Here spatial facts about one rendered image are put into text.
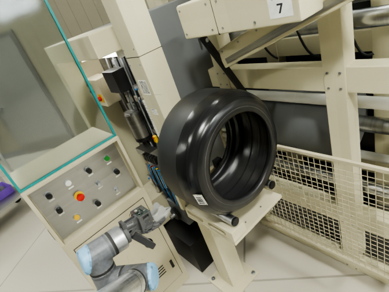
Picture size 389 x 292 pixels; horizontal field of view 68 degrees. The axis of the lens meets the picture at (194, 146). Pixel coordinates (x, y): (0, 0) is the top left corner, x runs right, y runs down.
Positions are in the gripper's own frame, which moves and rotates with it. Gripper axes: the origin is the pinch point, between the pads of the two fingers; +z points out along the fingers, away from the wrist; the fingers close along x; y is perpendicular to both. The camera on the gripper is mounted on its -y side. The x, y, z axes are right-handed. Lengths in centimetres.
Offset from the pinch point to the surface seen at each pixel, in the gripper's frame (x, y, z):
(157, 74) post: 26, 48, 28
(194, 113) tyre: -3.6, 34.3, 21.1
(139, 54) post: 26, 59, 22
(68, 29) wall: 414, 93, 122
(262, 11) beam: -22, 64, 46
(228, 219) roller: -8.2, -16.6, 23.1
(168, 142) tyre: 4.7, 24.8, 11.5
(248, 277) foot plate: 22, -104, 53
